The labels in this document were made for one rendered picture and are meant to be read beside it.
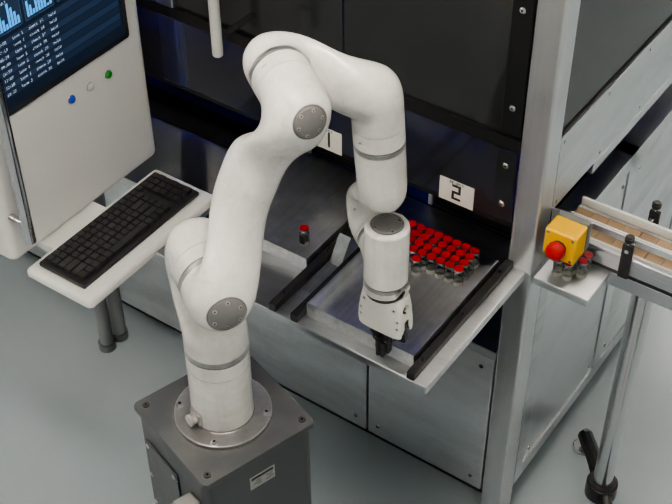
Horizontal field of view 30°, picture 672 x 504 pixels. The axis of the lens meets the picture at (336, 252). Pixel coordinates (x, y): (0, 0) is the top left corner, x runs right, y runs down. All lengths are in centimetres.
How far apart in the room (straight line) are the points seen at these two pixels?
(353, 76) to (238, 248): 34
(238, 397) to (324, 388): 108
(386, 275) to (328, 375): 110
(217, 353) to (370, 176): 42
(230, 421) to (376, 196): 53
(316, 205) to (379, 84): 87
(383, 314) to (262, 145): 55
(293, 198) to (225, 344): 72
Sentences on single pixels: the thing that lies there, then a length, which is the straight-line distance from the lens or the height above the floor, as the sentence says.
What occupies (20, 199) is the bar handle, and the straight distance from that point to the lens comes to 277.
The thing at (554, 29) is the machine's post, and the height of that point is 149.
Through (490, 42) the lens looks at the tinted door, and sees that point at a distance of 246.
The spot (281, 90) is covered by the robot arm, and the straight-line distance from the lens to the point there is 193.
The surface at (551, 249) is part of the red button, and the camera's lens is 259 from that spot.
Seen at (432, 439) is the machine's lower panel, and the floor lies 19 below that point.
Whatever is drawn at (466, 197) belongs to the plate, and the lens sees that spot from 268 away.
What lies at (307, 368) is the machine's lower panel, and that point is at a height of 22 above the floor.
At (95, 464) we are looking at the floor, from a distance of 353.
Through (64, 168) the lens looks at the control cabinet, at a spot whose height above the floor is 95.
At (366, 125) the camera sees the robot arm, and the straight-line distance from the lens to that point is 207.
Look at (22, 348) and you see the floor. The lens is 388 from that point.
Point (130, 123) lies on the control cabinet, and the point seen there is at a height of 94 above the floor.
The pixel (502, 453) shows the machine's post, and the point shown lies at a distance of 316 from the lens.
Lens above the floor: 271
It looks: 42 degrees down
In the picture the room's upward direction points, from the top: 1 degrees counter-clockwise
